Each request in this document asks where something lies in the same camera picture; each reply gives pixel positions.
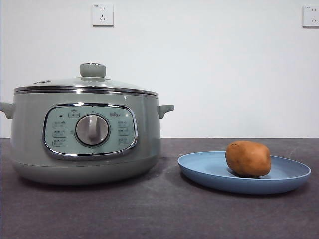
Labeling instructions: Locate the brown potato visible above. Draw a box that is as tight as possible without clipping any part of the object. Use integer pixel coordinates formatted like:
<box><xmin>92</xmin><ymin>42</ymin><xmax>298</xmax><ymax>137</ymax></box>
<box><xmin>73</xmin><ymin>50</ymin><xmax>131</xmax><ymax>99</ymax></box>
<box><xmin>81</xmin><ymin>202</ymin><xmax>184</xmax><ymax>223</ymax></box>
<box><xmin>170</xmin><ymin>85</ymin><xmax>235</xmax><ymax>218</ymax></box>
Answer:
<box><xmin>225</xmin><ymin>140</ymin><xmax>272</xmax><ymax>178</ymax></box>

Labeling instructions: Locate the blue round plate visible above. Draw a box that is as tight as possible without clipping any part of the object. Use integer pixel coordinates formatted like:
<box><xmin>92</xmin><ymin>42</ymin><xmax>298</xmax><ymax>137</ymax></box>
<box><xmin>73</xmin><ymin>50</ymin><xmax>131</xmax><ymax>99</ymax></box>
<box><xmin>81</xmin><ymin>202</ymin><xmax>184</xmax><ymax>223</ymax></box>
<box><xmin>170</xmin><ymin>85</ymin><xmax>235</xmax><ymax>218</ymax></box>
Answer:
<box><xmin>177</xmin><ymin>151</ymin><xmax>312</xmax><ymax>195</ymax></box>

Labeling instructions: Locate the pale green electric steamer pot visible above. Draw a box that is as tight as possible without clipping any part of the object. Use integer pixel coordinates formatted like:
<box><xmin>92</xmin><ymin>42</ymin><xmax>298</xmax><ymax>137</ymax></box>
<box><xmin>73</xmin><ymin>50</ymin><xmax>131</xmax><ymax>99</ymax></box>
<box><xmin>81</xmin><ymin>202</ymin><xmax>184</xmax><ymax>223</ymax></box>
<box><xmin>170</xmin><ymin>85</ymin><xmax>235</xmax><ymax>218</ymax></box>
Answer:
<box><xmin>0</xmin><ymin>90</ymin><xmax>175</xmax><ymax>186</ymax></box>

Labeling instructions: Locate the glass lid with green knob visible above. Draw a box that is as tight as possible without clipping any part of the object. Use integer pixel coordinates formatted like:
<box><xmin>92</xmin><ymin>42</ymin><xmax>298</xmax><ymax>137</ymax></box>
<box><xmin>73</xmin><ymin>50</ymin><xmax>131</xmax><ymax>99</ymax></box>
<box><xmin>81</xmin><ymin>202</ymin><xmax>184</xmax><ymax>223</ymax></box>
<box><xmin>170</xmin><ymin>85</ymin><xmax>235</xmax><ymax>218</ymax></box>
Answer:
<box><xmin>13</xmin><ymin>63</ymin><xmax>159</xmax><ymax>97</ymax></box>

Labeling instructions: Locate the white wall socket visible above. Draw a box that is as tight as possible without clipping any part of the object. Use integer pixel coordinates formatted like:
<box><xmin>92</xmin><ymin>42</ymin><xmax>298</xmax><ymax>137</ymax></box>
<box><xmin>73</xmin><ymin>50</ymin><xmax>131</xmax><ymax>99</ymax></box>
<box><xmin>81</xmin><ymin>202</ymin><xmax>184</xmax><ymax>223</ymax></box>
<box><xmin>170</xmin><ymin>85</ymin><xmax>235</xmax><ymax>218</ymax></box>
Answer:
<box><xmin>302</xmin><ymin>5</ymin><xmax>319</xmax><ymax>28</ymax></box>
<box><xmin>92</xmin><ymin>4</ymin><xmax>115</xmax><ymax>27</ymax></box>

